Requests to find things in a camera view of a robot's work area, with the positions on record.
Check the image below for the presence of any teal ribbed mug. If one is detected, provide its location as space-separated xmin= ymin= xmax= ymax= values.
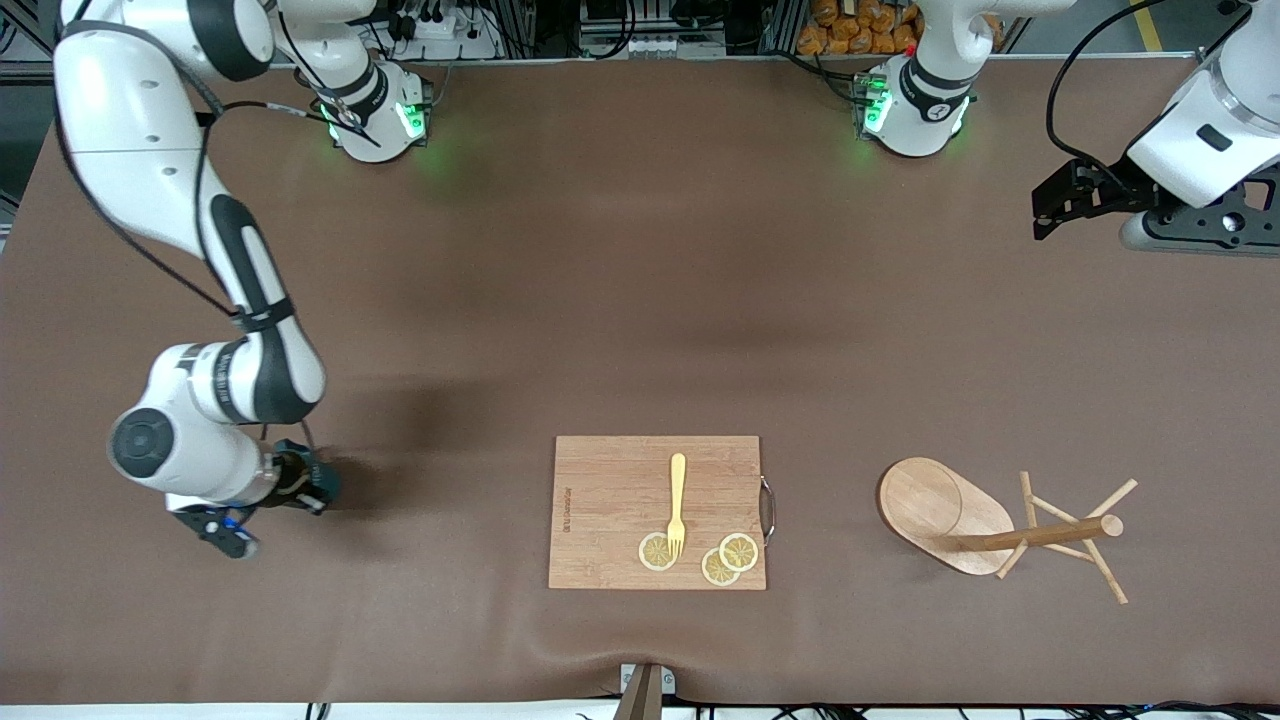
xmin=272 ymin=438 xmax=343 ymax=506

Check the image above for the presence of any wooden mug tree rack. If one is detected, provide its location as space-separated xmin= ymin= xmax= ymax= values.
xmin=877 ymin=457 xmax=1141 ymax=607

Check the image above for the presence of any brown table mat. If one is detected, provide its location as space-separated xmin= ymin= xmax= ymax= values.
xmin=0 ymin=57 xmax=1280 ymax=706

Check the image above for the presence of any orange snack bag pile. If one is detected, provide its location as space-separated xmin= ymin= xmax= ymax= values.
xmin=797 ymin=0 xmax=921 ymax=56

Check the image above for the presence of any wooden cutting board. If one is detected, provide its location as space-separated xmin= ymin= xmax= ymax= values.
xmin=548 ymin=435 xmax=776 ymax=591

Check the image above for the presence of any yellow plastic fork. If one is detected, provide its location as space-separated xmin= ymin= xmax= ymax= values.
xmin=667 ymin=453 xmax=688 ymax=561

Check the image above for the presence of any grey equipment box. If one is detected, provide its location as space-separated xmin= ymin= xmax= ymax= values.
xmin=578 ymin=0 xmax=731 ymax=58

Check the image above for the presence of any white power strip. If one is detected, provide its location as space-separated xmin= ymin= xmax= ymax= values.
xmin=395 ymin=10 xmax=501 ymax=61

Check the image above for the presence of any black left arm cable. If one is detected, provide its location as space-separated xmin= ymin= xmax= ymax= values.
xmin=1045 ymin=0 xmax=1171 ymax=176

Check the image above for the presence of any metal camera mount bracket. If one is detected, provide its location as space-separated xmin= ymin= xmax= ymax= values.
xmin=612 ymin=662 xmax=677 ymax=720

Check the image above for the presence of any aluminium cage frame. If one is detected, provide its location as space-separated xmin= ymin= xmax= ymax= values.
xmin=0 ymin=0 xmax=1280 ymax=96

